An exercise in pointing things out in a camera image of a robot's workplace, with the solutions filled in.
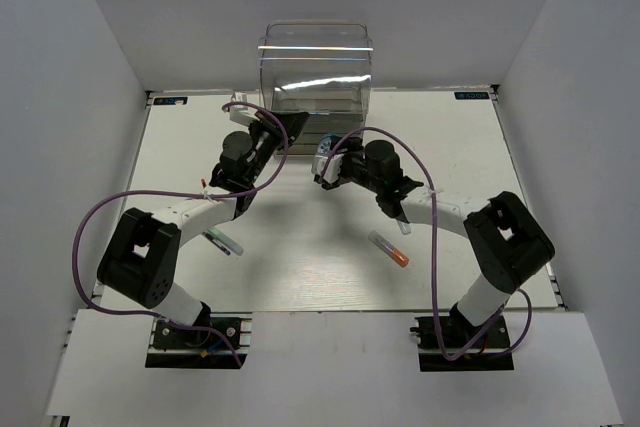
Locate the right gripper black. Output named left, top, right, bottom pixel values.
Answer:
left=326, top=134, right=384, bottom=194

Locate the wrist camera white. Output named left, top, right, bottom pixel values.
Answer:
left=311, top=152, right=344, bottom=186
left=228, top=92, right=257, bottom=127

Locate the blue white patterned jar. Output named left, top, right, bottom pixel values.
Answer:
left=315, top=133, right=341, bottom=158

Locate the blue capped glue tube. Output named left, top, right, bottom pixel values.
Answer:
left=396, top=219, right=411, bottom=235

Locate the purple cable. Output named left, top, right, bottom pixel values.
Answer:
left=327, top=126, right=534, bottom=362
left=72, top=101, right=291, bottom=368

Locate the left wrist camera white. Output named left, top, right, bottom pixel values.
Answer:
left=228, top=92, right=257, bottom=127

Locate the clear acrylic drawer organizer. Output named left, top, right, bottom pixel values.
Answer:
left=258, top=20, right=373, bottom=156

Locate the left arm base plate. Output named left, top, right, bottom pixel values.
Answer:
left=145, top=314, right=253, bottom=370

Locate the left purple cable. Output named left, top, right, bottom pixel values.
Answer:
left=72, top=101, right=291, bottom=368

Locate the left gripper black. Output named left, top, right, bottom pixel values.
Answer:
left=246, top=107, right=309, bottom=184

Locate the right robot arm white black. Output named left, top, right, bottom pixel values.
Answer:
left=312, top=135, right=555, bottom=346

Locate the green capped glue tube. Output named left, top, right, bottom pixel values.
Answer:
left=204, top=228, right=244, bottom=256

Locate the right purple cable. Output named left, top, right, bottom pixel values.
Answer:
left=327, top=126, right=534, bottom=362

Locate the orange capped glue tube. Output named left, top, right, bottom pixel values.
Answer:
left=368, top=230, right=409, bottom=268

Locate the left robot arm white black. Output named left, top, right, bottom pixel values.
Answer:
left=97, top=111, right=310, bottom=346

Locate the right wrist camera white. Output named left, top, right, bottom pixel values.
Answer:
left=311, top=152, right=344, bottom=186

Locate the purple pen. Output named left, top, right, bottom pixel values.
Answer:
left=203, top=232, right=231, bottom=256

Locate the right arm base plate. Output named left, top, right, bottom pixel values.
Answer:
left=410, top=316, right=514, bottom=373

